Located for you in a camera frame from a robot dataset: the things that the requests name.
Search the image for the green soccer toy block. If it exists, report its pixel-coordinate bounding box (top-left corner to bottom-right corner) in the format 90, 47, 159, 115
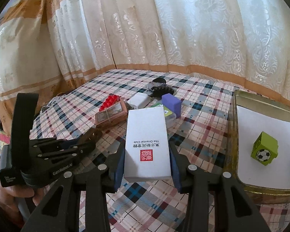
250, 131, 279, 166

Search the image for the white oriental club box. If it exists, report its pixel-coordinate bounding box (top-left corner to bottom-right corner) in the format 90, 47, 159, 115
124, 106, 171, 183

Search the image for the pink framed picture box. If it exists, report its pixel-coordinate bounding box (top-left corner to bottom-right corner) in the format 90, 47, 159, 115
95, 100, 128, 129

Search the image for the green label plastic case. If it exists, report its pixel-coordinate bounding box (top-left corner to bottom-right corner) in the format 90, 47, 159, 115
151, 103, 177, 129

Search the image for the purple rectangular block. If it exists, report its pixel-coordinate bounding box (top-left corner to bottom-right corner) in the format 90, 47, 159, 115
162, 93, 182, 118

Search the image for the person's left hand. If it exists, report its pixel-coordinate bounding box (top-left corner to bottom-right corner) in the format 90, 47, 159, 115
0, 182, 45, 213

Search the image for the gold metal tin tray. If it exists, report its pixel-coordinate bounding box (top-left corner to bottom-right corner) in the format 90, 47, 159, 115
224, 90, 290, 204

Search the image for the white power adapter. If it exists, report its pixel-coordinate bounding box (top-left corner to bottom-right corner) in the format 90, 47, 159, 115
127, 92, 151, 109

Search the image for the black hair claw clip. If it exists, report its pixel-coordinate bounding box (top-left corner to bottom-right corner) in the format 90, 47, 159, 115
146, 77, 174, 99

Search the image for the cream floral curtain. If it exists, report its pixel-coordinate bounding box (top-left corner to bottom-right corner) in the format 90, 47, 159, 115
0, 0, 290, 134

